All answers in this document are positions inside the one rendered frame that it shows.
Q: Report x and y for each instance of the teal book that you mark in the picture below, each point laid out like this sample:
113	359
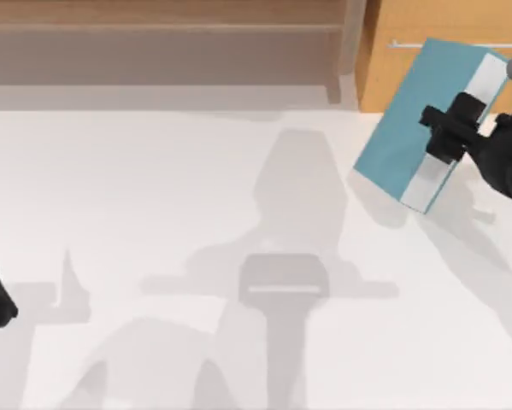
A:
401	141

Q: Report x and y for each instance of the wooden cupboard door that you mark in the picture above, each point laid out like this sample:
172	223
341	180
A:
388	81

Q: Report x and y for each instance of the wooden open shelf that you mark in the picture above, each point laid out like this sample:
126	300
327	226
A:
161	51

